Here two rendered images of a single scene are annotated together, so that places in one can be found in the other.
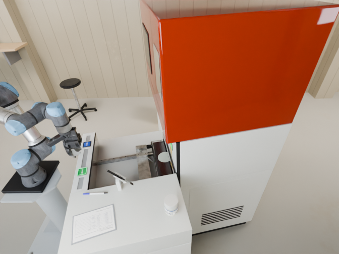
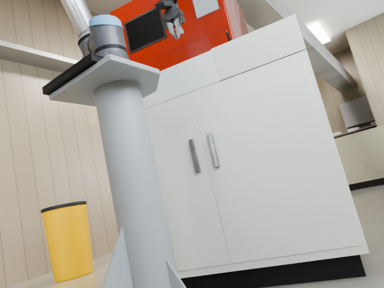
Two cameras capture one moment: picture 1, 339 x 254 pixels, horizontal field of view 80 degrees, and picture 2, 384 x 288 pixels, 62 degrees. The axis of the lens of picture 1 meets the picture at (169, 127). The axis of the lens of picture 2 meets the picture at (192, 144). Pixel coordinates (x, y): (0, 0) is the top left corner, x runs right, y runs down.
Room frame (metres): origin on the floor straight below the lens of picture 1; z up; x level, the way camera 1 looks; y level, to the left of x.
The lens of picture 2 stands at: (0.18, 1.74, 0.36)
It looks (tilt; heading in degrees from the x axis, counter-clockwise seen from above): 10 degrees up; 302
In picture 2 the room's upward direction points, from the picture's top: 13 degrees counter-clockwise
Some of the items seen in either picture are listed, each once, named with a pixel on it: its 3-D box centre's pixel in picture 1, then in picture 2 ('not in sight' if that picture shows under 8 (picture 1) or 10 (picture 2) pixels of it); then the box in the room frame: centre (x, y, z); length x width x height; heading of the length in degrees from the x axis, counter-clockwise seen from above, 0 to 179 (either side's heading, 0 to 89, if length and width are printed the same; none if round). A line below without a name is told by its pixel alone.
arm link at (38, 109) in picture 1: (41, 112); not in sight; (0.89, 0.65, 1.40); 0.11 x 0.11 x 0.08; 62
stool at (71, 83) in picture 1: (76, 98); not in sight; (2.98, 1.52, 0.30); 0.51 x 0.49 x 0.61; 88
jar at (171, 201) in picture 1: (171, 205); not in sight; (0.56, 0.01, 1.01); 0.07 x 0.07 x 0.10
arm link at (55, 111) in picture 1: (57, 114); not in sight; (0.85, 0.56, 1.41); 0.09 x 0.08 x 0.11; 62
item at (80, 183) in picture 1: (87, 164); (163, 90); (0.97, 0.59, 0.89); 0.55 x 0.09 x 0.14; 10
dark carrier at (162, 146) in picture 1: (179, 154); not in sight; (1.02, -0.06, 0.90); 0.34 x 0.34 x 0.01; 10
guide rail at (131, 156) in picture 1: (131, 156); not in sight; (1.08, 0.30, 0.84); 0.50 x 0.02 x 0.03; 100
